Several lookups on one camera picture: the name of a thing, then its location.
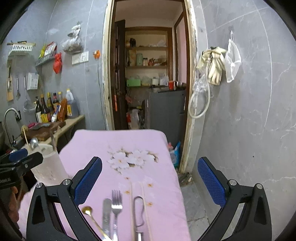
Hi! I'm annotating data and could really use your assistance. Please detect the hanging clear plastic bag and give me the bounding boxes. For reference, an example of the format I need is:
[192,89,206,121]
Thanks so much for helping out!
[61,24,83,54]

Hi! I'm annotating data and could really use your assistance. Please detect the steel fork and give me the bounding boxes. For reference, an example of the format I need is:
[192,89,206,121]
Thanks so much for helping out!
[111,190,123,241]

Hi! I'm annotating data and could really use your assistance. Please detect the green box on shelf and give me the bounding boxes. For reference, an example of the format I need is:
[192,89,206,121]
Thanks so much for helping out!
[126,79,141,87]

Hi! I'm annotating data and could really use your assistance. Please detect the dark soy sauce bottle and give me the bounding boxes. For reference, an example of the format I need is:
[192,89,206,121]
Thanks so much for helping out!
[41,94,51,123]

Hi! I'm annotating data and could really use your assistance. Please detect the white coiled hose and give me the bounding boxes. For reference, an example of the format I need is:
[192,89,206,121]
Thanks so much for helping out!
[188,74,212,120]

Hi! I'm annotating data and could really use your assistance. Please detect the small gold spoon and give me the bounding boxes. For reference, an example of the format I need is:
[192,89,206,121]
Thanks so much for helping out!
[82,206,112,241]

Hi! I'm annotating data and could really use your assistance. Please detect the white plastic utensil holder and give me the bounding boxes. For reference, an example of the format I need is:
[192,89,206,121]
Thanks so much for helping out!
[23,144,70,186]

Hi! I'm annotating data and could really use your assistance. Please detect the cream rubber gloves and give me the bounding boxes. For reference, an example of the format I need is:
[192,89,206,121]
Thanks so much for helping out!
[197,47,227,85]

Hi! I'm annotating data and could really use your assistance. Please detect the white wall switch panel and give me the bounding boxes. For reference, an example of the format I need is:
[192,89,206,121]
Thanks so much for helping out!
[71,51,89,65]

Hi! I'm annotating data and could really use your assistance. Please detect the white mesh bag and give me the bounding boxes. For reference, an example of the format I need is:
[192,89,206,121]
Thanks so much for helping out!
[224,31,242,83]

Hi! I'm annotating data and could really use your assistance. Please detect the pink floral table cloth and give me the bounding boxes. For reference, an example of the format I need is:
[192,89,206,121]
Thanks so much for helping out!
[17,128,191,241]

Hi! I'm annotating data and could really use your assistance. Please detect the chrome sink faucet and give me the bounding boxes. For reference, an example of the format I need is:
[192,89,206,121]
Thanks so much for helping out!
[4,108,22,147]

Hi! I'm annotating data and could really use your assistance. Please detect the grey cabinet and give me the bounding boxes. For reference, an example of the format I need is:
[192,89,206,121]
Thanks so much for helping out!
[145,90,186,147]

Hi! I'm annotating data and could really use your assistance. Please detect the steel spoon in holder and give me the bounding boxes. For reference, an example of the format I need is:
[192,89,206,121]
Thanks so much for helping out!
[30,138,39,150]

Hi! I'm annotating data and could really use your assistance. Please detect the steel wire peeler tool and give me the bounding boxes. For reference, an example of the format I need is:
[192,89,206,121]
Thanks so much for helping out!
[134,196,145,241]

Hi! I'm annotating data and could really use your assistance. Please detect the white wall rack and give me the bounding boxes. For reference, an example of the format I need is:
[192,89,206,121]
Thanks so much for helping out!
[6,42,36,56]

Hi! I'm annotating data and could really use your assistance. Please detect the blue plastic bag on floor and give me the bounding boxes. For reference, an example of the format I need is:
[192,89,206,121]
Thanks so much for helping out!
[170,141,181,168]

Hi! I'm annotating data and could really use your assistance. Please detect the red plastic bag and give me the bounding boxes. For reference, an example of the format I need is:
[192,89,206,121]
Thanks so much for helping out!
[53,53,62,74]

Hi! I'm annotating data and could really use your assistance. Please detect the person left hand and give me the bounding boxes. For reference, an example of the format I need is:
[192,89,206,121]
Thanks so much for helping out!
[8,186,20,223]

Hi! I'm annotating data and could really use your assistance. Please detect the large oil jug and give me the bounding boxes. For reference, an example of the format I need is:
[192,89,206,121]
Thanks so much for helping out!
[66,88,79,118]

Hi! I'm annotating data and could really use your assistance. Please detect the wooden cutting board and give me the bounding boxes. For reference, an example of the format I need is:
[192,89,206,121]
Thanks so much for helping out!
[26,121,66,141]

